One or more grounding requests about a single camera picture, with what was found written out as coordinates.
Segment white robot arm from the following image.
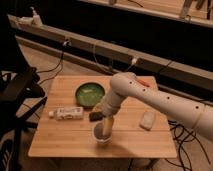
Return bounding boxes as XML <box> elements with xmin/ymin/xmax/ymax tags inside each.
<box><xmin>101</xmin><ymin>72</ymin><xmax>213</xmax><ymax>142</ymax></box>

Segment white sponge block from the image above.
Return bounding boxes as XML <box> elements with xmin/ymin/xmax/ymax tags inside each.
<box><xmin>139</xmin><ymin>111</ymin><xmax>155</xmax><ymax>130</ymax></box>

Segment orange marker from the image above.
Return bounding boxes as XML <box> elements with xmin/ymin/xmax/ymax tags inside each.
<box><xmin>139</xmin><ymin>79</ymin><xmax>150</xmax><ymax>87</ymax></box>

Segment wooden table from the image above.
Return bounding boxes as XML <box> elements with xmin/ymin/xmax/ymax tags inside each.
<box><xmin>28</xmin><ymin>75</ymin><xmax>177</xmax><ymax>158</ymax></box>

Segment black tripod stand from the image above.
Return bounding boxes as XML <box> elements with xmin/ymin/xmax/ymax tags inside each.
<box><xmin>0</xmin><ymin>67</ymin><xmax>47</xmax><ymax>171</ymax></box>

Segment black rectangular block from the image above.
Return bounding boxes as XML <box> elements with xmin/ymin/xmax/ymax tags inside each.
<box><xmin>89</xmin><ymin>112</ymin><xmax>103</xmax><ymax>122</ymax></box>

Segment white plastic bottle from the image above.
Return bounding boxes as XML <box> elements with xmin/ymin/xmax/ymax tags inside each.
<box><xmin>48</xmin><ymin>107</ymin><xmax>83</xmax><ymax>120</ymax></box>

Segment grey metal rail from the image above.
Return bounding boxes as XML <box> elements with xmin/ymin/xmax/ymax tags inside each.
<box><xmin>9</xmin><ymin>15</ymin><xmax>213</xmax><ymax>91</ymax></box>

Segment white spray bottle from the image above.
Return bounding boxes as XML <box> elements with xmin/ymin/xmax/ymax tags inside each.
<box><xmin>30</xmin><ymin>7</ymin><xmax>43</xmax><ymax>27</ymax></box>

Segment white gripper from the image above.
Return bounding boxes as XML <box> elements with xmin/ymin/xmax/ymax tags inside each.
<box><xmin>101</xmin><ymin>88</ymin><xmax>127</xmax><ymax>136</ymax></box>

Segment green ceramic bowl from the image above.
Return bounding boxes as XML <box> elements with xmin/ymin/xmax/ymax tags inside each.
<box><xmin>75</xmin><ymin>82</ymin><xmax>105</xmax><ymax>108</ymax></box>

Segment black floor cables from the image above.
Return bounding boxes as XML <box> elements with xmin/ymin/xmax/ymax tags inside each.
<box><xmin>165</xmin><ymin>118</ymin><xmax>213</xmax><ymax>171</ymax></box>

